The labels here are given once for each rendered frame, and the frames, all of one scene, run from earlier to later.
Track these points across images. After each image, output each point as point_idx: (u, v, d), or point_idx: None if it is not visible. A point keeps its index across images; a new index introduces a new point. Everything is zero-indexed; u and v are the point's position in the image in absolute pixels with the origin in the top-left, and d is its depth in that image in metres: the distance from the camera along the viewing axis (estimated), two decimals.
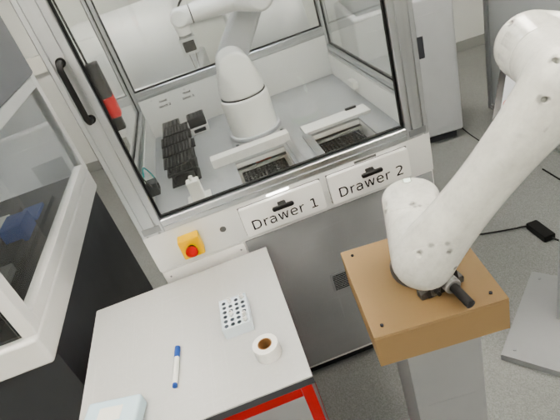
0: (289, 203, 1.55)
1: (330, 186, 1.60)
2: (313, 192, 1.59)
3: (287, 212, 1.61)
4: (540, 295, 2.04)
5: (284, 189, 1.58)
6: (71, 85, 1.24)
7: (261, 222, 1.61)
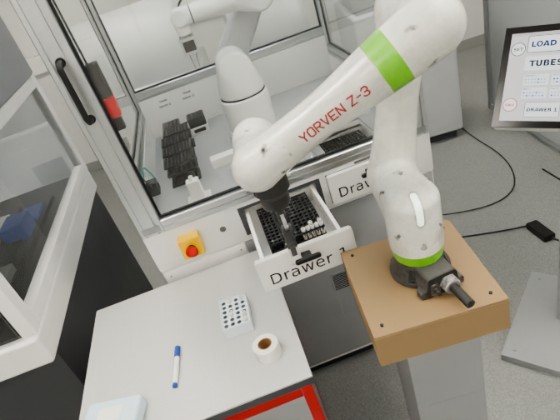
0: (316, 256, 1.29)
1: (330, 186, 1.60)
2: (344, 240, 1.34)
3: (312, 264, 1.35)
4: (540, 295, 2.04)
5: None
6: (71, 85, 1.24)
7: (281, 277, 1.35)
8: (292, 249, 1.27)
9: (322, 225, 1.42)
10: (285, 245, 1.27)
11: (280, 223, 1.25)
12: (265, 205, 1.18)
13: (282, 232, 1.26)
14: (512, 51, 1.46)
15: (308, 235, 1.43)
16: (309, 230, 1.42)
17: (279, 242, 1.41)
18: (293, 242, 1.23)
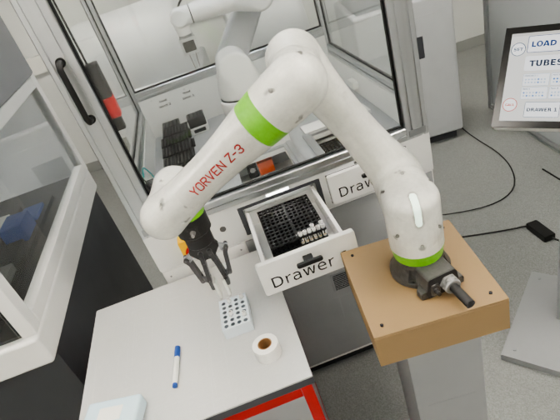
0: (317, 259, 1.28)
1: (330, 186, 1.60)
2: (346, 243, 1.32)
3: (313, 267, 1.34)
4: (540, 295, 2.04)
5: (284, 189, 1.58)
6: (71, 85, 1.24)
7: (282, 280, 1.33)
8: (227, 277, 1.37)
9: (324, 227, 1.40)
10: (223, 277, 1.35)
11: (206, 263, 1.32)
12: (207, 239, 1.26)
13: (208, 272, 1.33)
14: (512, 51, 1.46)
15: (310, 237, 1.41)
16: (311, 232, 1.40)
17: (280, 245, 1.40)
18: None
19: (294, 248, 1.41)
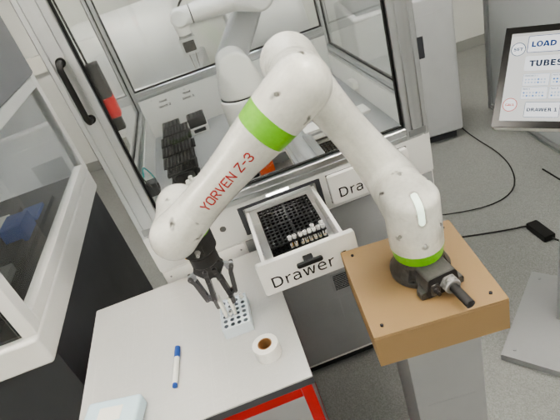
0: (317, 259, 1.28)
1: (330, 186, 1.60)
2: (346, 243, 1.32)
3: (313, 267, 1.34)
4: (540, 295, 2.04)
5: (284, 189, 1.58)
6: (71, 85, 1.24)
7: (282, 280, 1.33)
8: (232, 295, 1.33)
9: (324, 227, 1.40)
10: (228, 296, 1.31)
11: (211, 282, 1.29)
12: (212, 258, 1.22)
13: (213, 291, 1.30)
14: (512, 51, 1.46)
15: (310, 237, 1.41)
16: (311, 232, 1.40)
17: (280, 245, 1.40)
18: (235, 280, 1.32)
19: (294, 248, 1.41)
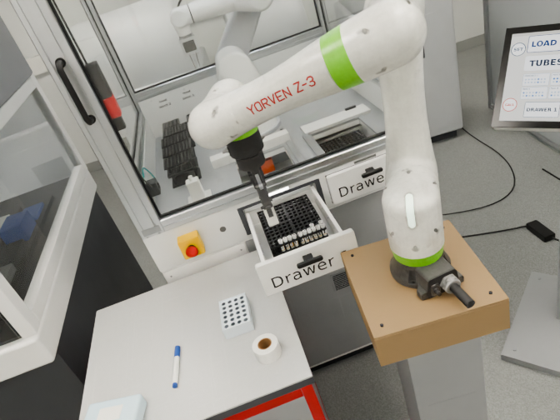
0: (317, 259, 1.28)
1: (330, 186, 1.60)
2: (346, 243, 1.32)
3: (313, 267, 1.34)
4: (540, 295, 2.04)
5: (284, 189, 1.58)
6: (71, 85, 1.24)
7: (282, 280, 1.33)
8: (268, 210, 1.32)
9: (324, 227, 1.40)
10: (262, 206, 1.32)
11: None
12: (240, 165, 1.23)
13: (258, 193, 1.32)
14: (512, 51, 1.46)
15: (310, 237, 1.41)
16: (311, 232, 1.40)
17: (280, 245, 1.40)
18: (268, 202, 1.28)
19: (294, 248, 1.41)
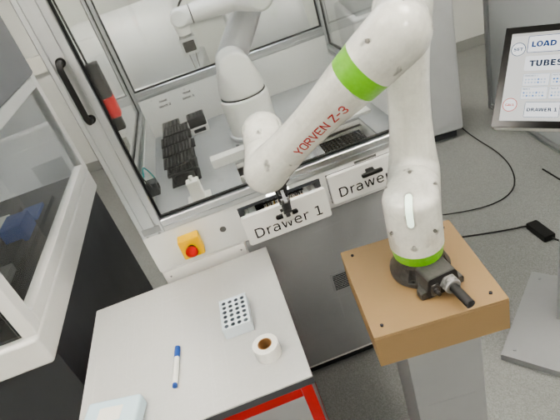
0: (293, 212, 1.51)
1: (330, 186, 1.60)
2: (318, 199, 1.55)
3: (291, 221, 1.56)
4: (540, 295, 2.04)
5: None
6: (71, 85, 1.24)
7: (264, 231, 1.56)
8: (287, 212, 1.45)
9: (301, 188, 1.63)
10: (281, 209, 1.45)
11: (277, 192, 1.41)
12: None
13: (278, 198, 1.43)
14: (512, 51, 1.46)
15: (289, 197, 1.64)
16: (289, 192, 1.63)
17: (262, 202, 1.62)
18: (289, 209, 1.41)
19: None
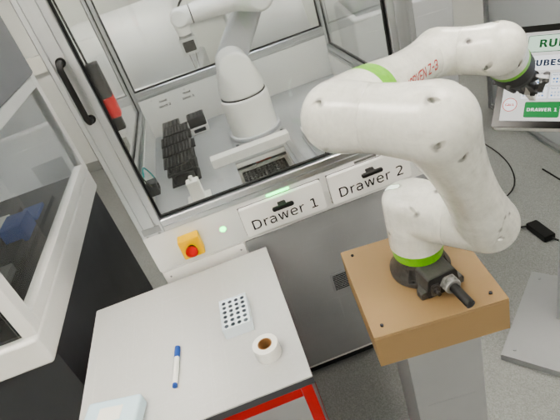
0: (289, 203, 1.55)
1: (330, 186, 1.60)
2: (313, 192, 1.59)
3: (287, 212, 1.61)
4: (540, 295, 2.04)
5: (284, 189, 1.58)
6: (71, 85, 1.24)
7: (261, 222, 1.61)
8: None
9: None
10: None
11: None
12: None
13: None
14: None
15: None
16: None
17: None
18: None
19: None
